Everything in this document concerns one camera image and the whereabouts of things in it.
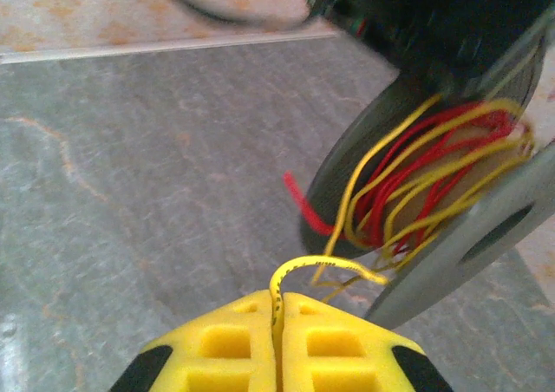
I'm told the grey perforated cable spool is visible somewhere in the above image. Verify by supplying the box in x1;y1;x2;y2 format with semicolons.
297;10;555;329

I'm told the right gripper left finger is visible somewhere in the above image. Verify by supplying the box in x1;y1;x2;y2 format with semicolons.
110;290;279;392

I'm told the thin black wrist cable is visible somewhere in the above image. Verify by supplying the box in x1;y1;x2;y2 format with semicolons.
153;0;324;32

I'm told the thin yellow cable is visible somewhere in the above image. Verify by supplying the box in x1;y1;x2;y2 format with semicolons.
311;92;537;304
268;92;537;339

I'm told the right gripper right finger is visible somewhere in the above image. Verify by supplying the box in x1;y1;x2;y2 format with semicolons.
279;291;453;392

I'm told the aluminium frame rail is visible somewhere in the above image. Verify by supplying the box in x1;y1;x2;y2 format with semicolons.
0;30;338;67

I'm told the thin red cable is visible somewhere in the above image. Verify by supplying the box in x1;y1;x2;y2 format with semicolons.
284;101;521;254

